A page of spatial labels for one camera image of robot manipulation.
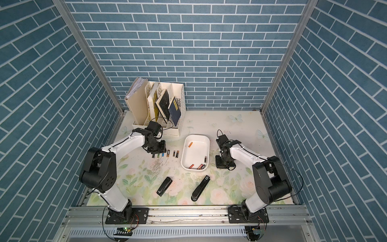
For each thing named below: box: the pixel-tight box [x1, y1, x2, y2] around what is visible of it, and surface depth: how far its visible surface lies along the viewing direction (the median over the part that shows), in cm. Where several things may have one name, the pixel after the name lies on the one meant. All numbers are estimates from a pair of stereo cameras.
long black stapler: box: [190, 174, 211, 202], surface depth 81 cm
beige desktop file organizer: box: [124, 76, 187, 138], surface depth 104 cm
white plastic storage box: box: [180, 134, 211, 172], surface depth 98 cm
